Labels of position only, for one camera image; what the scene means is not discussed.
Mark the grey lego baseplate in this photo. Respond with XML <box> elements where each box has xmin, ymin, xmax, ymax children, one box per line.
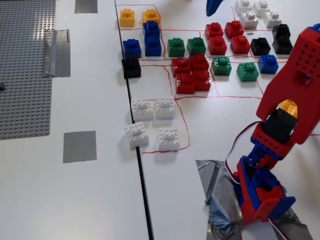
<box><xmin>0</xmin><ymin>0</ymin><xmax>57</xmax><ymax>141</ymax></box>

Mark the square grey tape marker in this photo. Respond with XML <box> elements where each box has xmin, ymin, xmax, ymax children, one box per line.
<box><xmin>74</xmin><ymin>0</ymin><xmax>99</xmax><ymax>14</ymax></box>
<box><xmin>62</xmin><ymin>130</ymin><xmax>98</xmax><ymax>164</ymax></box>

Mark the black white red arm cable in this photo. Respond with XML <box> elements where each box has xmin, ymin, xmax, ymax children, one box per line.
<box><xmin>224</xmin><ymin>121</ymin><xmax>263</xmax><ymax>187</ymax></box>

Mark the crumpled grey duct tape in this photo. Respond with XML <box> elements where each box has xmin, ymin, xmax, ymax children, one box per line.
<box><xmin>271</xmin><ymin>206</ymin><xmax>315</xmax><ymax>240</ymax></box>
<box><xmin>195</xmin><ymin>159</ymin><xmax>245</xmax><ymax>240</ymax></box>

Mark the blue screwed gripper finger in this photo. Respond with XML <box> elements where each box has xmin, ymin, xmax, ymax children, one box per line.
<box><xmin>205</xmin><ymin>0</ymin><xmax>226</xmax><ymax>18</ymax></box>

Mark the white lego block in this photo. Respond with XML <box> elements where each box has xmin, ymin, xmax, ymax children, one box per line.
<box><xmin>130</xmin><ymin>98</ymin><xmax>154</xmax><ymax>122</ymax></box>
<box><xmin>234</xmin><ymin>0</ymin><xmax>253</xmax><ymax>15</ymax></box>
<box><xmin>238</xmin><ymin>11</ymin><xmax>260</xmax><ymax>29</ymax></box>
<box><xmin>154</xmin><ymin>96</ymin><xmax>176</xmax><ymax>120</ymax></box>
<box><xmin>157</xmin><ymin>127</ymin><xmax>181</xmax><ymax>152</ymax></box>
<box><xmin>262</xmin><ymin>10</ymin><xmax>283</xmax><ymax>28</ymax></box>
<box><xmin>252</xmin><ymin>0</ymin><xmax>271</xmax><ymax>17</ymax></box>
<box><xmin>124</xmin><ymin>121</ymin><xmax>150</xmax><ymax>150</ymax></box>

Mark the red lego block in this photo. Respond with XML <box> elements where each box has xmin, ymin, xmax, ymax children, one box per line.
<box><xmin>170</xmin><ymin>57</ymin><xmax>192</xmax><ymax>78</ymax></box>
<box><xmin>188</xmin><ymin>53</ymin><xmax>210</xmax><ymax>72</ymax></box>
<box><xmin>207</xmin><ymin>36</ymin><xmax>228</xmax><ymax>56</ymax></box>
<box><xmin>174</xmin><ymin>72</ymin><xmax>196</xmax><ymax>95</ymax></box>
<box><xmin>224</xmin><ymin>20</ymin><xmax>245</xmax><ymax>39</ymax></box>
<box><xmin>204</xmin><ymin>22</ymin><xmax>225</xmax><ymax>41</ymax></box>
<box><xmin>229</xmin><ymin>35</ymin><xmax>252</xmax><ymax>55</ymax></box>
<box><xmin>191</xmin><ymin>70</ymin><xmax>212</xmax><ymax>92</ymax></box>

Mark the green lego block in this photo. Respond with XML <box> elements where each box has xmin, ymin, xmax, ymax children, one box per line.
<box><xmin>166</xmin><ymin>37</ymin><xmax>186</xmax><ymax>58</ymax></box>
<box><xmin>186</xmin><ymin>36</ymin><xmax>207</xmax><ymax>56</ymax></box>
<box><xmin>211</xmin><ymin>55</ymin><xmax>233</xmax><ymax>76</ymax></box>
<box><xmin>236</xmin><ymin>62</ymin><xmax>260</xmax><ymax>83</ymax></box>

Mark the black lego block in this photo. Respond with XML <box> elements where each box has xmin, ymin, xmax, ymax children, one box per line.
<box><xmin>271</xmin><ymin>36</ymin><xmax>294</xmax><ymax>55</ymax></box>
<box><xmin>121</xmin><ymin>57</ymin><xmax>142</xmax><ymax>80</ymax></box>
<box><xmin>249</xmin><ymin>37</ymin><xmax>272</xmax><ymax>57</ymax></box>
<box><xmin>271</xmin><ymin>23</ymin><xmax>292</xmax><ymax>41</ymax></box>

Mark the blue lego block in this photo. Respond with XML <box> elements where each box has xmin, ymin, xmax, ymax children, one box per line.
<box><xmin>141</xmin><ymin>20</ymin><xmax>161</xmax><ymax>39</ymax></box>
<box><xmin>257</xmin><ymin>54</ymin><xmax>280</xmax><ymax>75</ymax></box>
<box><xmin>144</xmin><ymin>36</ymin><xmax>162</xmax><ymax>57</ymax></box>
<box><xmin>121</xmin><ymin>38</ymin><xmax>142</xmax><ymax>59</ymax></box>

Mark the long grey tape strip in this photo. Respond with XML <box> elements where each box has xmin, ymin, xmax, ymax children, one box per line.
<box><xmin>42</xmin><ymin>28</ymin><xmax>72</xmax><ymax>78</ymax></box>

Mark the black white red base cable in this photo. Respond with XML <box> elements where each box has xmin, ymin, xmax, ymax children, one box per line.
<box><xmin>266</xmin><ymin>217</ymin><xmax>293</xmax><ymax>240</ymax></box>

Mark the yellow lego block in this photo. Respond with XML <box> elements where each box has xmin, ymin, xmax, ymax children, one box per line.
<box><xmin>276</xmin><ymin>99</ymin><xmax>299</xmax><ymax>120</ymax></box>
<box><xmin>141</xmin><ymin>9</ymin><xmax>162</xmax><ymax>26</ymax></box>
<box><xmin>119</xmin><ymin>8</ymin><xmax>137</xmax><ymax>28</ymax></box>

